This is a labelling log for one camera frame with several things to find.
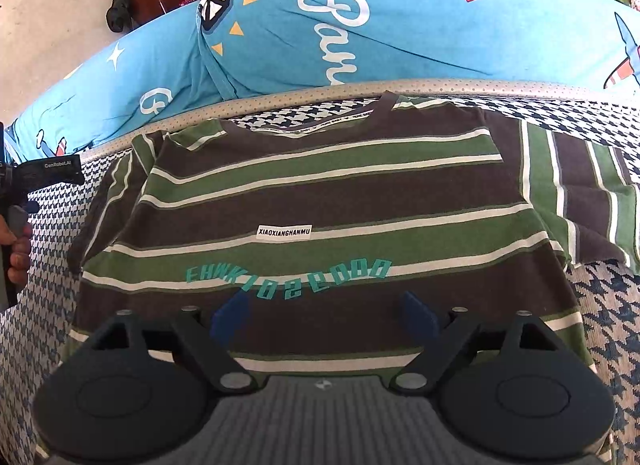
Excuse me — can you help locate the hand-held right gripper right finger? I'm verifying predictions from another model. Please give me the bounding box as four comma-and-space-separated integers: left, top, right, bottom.
391, 290, 558, 394

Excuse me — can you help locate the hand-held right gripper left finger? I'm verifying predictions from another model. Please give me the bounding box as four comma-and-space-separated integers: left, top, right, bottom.
87, 291, 261, 393

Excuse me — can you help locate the green brown striped t-shirt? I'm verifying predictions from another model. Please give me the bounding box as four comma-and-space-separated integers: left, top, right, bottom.
65, 90, 640, 465

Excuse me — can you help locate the person's left hand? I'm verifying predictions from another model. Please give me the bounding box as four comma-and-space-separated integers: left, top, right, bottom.
0, 215, 34, 292

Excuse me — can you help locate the houndstooth sofa mat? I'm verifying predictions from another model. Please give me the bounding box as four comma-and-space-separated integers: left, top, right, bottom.
0, 80, 640, 465

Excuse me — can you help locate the brown wooden chair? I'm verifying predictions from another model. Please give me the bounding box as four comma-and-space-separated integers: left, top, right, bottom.
131, 0, 180, 23

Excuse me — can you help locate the blue printed sofa cover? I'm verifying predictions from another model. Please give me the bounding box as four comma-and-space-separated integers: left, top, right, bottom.
0, 0, 640, 166

